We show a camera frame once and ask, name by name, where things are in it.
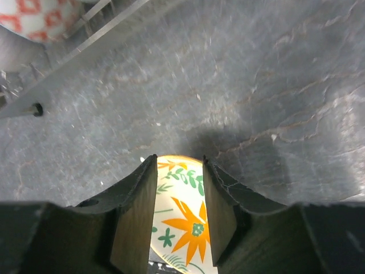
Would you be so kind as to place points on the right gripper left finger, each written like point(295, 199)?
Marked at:
point(107, 233)

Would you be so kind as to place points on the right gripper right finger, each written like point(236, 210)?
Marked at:
point(250, 233)

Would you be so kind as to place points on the stainless steel dish rack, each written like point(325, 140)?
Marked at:
point(103, 26)

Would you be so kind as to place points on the yellow floral bowl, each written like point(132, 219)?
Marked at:
point(180, 232)

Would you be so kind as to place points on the blue triangle patterned bowl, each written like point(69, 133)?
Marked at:
point(41, 21)

